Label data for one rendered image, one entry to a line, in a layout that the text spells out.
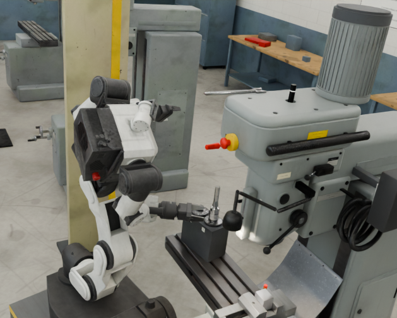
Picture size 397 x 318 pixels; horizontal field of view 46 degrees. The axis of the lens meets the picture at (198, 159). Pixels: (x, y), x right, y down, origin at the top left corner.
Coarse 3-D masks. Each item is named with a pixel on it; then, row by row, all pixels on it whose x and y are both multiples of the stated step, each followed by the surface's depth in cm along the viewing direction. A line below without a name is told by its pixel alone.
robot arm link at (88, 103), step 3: (87, 99) 202; (84, 102) 203; (87, 102) 200; (90, 102) 199; (78, 105) 207; (81, 105) 203; (84, 105) 202; (87, 105) 200; (90, 105) 199; (93, 105) 198; (96, 105) 198; (75, 108) 208; (78, 108) 205; (72, 111) 210; (75, 111) 206; (78, 111) 204; (72, 114) 213; (75, 114) 206; (75, 117) 206
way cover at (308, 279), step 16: (288, 256) 228; (304, 256) 222; (288, 272) 225; (304, 272) 219; (320, 272) 213; (272, 288) 225; (288, 288) 221; (304, 288) 216; (320, 288) 211; (336, 288) 205; (304, 304) 212
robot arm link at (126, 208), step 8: (120, 200) 190; (128, 200) 183; (120, 208) 190; (128, 208) 187; (136, 208) 188; (128, 216) 191; (136, 216) 195; (144, 216) 199; (128, 224) 196; (136, 224) 201
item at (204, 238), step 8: (200, 216) 231; (208, 216) 230; (184, 224) 238; (192, 224) 232; (200, 224) 227; (208, 224) 225; (216, 224) 225; (184, 232) 239; (192, 232) 234; (200, 232) 228; (208, 232) 223; (216, 232) 224; (224, 232) 228; (184, 240) 241; (192, 240) 236; (200, 240) 230; (208, 240) 225; (216, 240) 227; (224, 240) 231; (192, 248) 237; (200, 248) 231; (208, 248) 226; (216, 248) 229; (224, 248) 234; (200, 256) 233; (208, 256) 228; (216, 256) 232
